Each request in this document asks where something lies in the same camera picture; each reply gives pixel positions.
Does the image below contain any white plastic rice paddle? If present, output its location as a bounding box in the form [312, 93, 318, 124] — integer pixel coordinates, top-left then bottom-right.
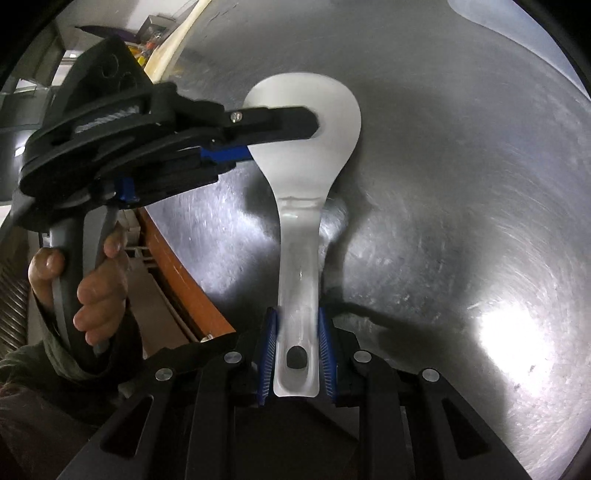
[245, 73, 362, 398]

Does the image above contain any person's left forearm sleeve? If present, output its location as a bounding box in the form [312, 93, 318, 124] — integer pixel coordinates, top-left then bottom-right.
[1, 311, 142, 479]

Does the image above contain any person's left hand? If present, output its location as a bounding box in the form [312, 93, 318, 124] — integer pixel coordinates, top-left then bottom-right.
[28, 224, 128, 346]

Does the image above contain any cream cutting board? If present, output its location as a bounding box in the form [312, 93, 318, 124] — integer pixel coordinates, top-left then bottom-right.
[144, 0, 211, 83]

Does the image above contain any orange cabinet front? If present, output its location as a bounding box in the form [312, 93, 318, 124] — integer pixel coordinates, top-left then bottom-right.
[135, 208, 235, 341]

